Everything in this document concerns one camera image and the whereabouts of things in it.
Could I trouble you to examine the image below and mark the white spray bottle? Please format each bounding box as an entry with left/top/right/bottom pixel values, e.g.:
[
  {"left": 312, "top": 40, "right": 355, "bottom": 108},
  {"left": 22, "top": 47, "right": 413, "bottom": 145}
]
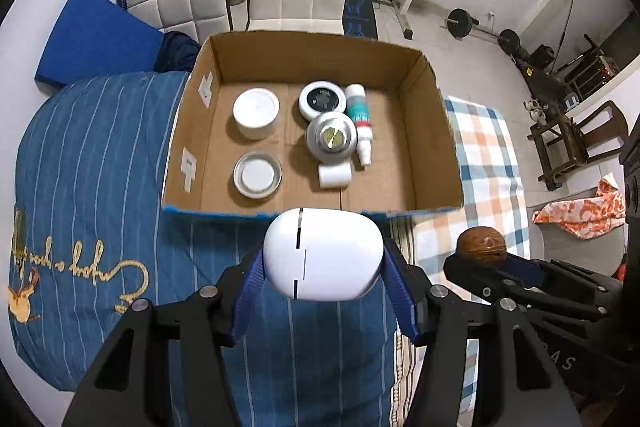
[{"left": 345, "top": 83, "right": 374, "bottom": 167}]

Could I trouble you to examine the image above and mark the round metal lid tin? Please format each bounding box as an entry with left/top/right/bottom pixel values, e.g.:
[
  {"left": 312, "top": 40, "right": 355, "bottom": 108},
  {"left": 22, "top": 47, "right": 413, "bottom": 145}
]
[{"left": 232, "top": 150, "right": 284, "bottom": 200}]

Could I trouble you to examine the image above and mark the black speaker box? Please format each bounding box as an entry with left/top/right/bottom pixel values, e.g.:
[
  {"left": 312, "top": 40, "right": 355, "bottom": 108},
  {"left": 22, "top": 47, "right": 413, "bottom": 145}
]
[{"left": 528, "top": 45, "right": 556, "bottom": 69}]

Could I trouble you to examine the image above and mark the silver metal tin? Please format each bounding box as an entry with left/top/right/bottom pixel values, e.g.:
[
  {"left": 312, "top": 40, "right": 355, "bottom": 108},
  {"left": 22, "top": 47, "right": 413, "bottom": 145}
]
[{"left": 305, "top": 112, "right": 359, "bottom": 166}]

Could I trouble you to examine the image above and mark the brown walnut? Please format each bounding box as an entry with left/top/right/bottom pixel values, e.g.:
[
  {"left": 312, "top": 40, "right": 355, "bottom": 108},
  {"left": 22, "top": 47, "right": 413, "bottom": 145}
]
[{"left": 455, "top": 227, "right": 509, "bottom": 266}]

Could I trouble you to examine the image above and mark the white earbud case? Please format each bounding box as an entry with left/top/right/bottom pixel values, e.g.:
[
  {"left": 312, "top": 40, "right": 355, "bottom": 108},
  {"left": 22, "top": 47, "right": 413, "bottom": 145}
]
[{"left": 263, "top": 206, "right": 385, "bottom": 303}]

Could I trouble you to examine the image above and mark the cardboard box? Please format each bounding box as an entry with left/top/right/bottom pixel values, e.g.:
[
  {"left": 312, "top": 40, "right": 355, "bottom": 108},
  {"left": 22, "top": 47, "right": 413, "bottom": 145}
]
[{"left": 160, "top": 30, "right": 465, "bottom": 221}]

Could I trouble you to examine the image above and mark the orange patterned cloth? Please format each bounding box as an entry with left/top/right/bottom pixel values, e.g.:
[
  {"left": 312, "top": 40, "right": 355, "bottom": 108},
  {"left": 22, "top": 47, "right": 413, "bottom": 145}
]
[{"left": 532, "top": 172, "right": 626, "bottom": 239}]

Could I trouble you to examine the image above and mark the white round jar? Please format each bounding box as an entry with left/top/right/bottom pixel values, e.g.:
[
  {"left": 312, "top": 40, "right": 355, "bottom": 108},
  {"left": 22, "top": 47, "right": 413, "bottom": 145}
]
[{"left": 232, "top": 87, "right": 280, "bottom": 140}]

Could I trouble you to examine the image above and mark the black weight bench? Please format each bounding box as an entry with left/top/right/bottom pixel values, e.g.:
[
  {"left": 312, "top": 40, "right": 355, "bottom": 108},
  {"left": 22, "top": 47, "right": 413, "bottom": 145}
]
[{"left": 343, "top": 0, "right": 380, "bottom": 40}]

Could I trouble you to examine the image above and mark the small white cylinder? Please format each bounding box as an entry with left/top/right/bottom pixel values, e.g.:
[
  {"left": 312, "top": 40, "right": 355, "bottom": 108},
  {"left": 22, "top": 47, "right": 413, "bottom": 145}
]
[{"left": 318, "top": 162, "right": 353, "bottom": 192}]

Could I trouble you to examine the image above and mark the short barbell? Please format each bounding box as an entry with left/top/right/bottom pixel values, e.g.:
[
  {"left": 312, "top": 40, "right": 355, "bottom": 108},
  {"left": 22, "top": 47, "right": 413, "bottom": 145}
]
[{"left": 444, "top": 8, "right": 521, "bottom": 56}]

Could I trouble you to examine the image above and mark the dark wooden chair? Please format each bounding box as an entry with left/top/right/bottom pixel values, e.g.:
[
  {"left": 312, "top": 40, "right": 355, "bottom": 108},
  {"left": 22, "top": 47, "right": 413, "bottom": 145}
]
[{"left": 527, "top": 100, "right": 630, "bottom": 192}]

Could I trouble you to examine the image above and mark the grey seat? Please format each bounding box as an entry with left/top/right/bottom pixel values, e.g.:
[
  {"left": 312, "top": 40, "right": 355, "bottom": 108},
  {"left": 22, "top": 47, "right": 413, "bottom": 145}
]
[{"left": 525, "top": 212, "right": 626, "bottom": 279}]

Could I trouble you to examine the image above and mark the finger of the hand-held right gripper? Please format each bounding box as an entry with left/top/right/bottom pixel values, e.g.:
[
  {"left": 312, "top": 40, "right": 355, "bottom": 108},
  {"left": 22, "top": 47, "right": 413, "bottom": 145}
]
[
  {"left": 504, "top": 256, "right": 622, "bottom": 299},
  {"left": 443, "top": 253, "right": 622, "bottom": 334}
]

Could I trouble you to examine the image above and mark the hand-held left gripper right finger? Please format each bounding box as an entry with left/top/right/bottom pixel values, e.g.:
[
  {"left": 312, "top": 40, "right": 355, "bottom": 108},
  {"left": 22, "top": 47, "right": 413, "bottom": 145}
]
[{"left": 381, "top": 239, "right": 584, "bottom": 427}]

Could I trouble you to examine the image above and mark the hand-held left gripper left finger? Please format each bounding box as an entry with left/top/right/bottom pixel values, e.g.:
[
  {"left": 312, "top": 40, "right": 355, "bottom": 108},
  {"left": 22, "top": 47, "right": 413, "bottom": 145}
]
[{"left": 62, "top": 251, "right": 267, "bottom": 427}]

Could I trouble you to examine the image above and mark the dark blue cloth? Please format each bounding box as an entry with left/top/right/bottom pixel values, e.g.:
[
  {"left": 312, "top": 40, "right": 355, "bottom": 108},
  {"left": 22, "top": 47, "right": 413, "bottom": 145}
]
[{"left": 153, "top": 31, "right": 204, "bottom": 73}]

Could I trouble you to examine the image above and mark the checked blanket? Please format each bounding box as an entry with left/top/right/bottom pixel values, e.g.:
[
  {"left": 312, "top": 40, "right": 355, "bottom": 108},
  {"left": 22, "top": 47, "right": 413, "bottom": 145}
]
[{"left": 394, "top": 95, "right": 532, "bottom": 427}]

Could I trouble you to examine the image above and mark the white jar with black top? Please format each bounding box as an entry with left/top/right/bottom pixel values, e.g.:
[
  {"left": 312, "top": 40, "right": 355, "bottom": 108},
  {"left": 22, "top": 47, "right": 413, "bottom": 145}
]
[{"left": 298, "top": 80, "right": 348, "bottom": 123}]

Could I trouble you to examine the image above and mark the blue striped blanket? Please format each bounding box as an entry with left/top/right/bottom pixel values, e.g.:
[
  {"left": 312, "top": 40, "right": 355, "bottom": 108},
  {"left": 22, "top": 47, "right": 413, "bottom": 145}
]
[{"left": 7, "top": 71, "right": 417, "bottom": 427}]

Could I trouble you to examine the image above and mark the blue foam cushion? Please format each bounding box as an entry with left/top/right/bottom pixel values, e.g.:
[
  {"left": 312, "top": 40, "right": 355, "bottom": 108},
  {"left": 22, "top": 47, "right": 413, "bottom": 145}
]
[{"left": 33, "top": 0, "right": 166, "bottom": 89}]

